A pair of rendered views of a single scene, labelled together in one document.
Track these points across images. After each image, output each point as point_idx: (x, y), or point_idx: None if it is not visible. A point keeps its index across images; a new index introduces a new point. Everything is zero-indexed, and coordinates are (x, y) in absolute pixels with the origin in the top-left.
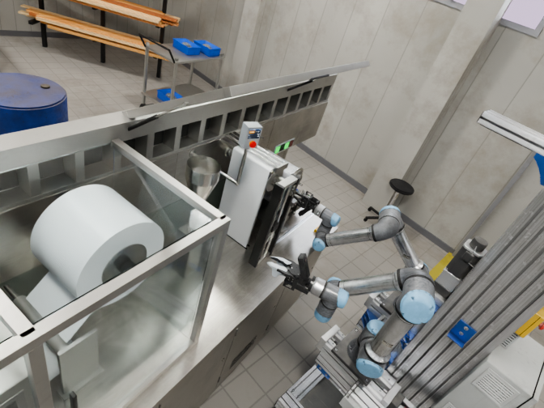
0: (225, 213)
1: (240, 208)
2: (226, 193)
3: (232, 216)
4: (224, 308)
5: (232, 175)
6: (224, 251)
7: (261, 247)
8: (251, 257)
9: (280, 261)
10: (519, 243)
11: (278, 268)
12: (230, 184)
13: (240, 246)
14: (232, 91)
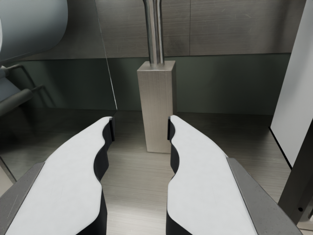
0: (285, 101)
1: (310, 81)
2: (294, 56)
3: (293, 106)
4: (127, 232)
5: (312, 2)
6: (246, 161)
7: (308, 172)
8: (283, 196)
9: (174, 163)
10: None
11: (45, 162)
12: (303, 31)
13: (288, 172)
14: None
